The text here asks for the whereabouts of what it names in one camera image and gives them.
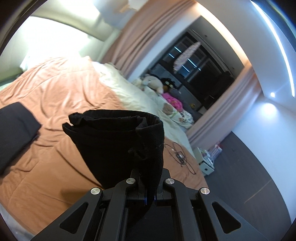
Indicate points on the cream padded headboard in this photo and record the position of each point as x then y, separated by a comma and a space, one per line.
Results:
69, 32

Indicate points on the ceiling light strip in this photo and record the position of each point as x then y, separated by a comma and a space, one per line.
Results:
277, 39

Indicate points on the beige plush toy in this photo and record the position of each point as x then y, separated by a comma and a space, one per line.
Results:
152, 82

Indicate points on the floral hanging garment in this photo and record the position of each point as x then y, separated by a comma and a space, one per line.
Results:
185, 56

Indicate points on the striped gift bag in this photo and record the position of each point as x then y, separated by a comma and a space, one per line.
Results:
216, 150

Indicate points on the folded black garment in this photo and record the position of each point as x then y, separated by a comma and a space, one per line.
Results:
16, 129

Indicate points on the white nightstand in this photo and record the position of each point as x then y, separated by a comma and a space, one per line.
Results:
207, 168

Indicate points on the bed with orange duvet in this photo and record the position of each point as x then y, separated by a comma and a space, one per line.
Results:
57, 92

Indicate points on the pink fluffy cloth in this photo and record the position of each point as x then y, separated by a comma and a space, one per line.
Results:
173, 100

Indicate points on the pink curtain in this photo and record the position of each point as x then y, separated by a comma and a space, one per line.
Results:
222, 109
143, 34

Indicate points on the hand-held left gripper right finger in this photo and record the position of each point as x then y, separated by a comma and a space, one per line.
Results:
163, 197

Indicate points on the small black device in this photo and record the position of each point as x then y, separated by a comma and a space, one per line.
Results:
180, 157

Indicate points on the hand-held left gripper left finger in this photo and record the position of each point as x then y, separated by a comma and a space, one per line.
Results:
138, 197

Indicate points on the dark window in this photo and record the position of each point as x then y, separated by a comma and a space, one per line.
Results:
208, 76

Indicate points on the black plush toy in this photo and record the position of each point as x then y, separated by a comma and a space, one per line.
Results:
168, 83

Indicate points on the black pants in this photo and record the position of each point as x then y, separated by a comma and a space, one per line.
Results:
115, 143

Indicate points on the white quilt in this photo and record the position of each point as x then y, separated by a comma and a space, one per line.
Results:
129, 92

